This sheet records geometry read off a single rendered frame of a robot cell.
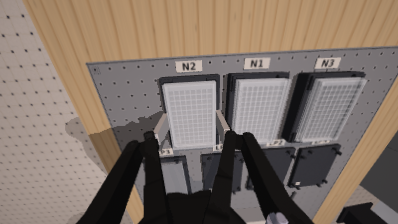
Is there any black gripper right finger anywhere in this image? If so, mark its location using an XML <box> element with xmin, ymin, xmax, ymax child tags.
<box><xmin>203</xmin><ymin>110</ymin><xmax>315</xmax><ymax>224</ymax></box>

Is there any black l-shaped nest locator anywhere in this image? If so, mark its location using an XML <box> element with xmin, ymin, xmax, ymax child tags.
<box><xmin>159</xmin><ymin>74</ymin><xmax>220</xmax><ymax>148</ymax></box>

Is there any black l-shaped nest bracket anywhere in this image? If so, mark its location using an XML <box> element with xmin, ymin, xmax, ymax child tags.
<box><xmin>281</xmin><ymin>71</ymin><xmax>366</xmax><ymax>143</ymax></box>

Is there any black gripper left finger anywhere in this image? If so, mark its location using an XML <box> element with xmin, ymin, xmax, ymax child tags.
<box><xmin>76</xmin><ymin>113</ymin><xmax>169</xmax><ymax>224</ymax></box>

